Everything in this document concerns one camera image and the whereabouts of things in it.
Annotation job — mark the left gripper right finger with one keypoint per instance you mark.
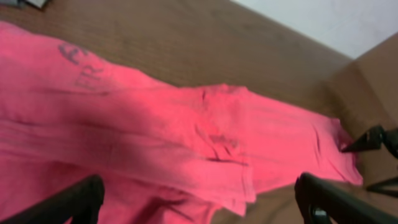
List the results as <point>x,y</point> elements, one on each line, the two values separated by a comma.
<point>321,202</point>

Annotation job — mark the grey folded garment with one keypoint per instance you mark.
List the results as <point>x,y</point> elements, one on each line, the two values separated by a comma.
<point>38,4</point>

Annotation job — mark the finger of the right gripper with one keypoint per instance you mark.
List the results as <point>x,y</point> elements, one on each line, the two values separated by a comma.
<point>373,139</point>
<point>380,187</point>

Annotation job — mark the coral red t-shirt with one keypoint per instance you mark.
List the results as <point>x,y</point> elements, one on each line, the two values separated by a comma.
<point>166,154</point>

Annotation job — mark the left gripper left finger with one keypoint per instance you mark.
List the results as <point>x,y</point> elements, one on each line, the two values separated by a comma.
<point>79,203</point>

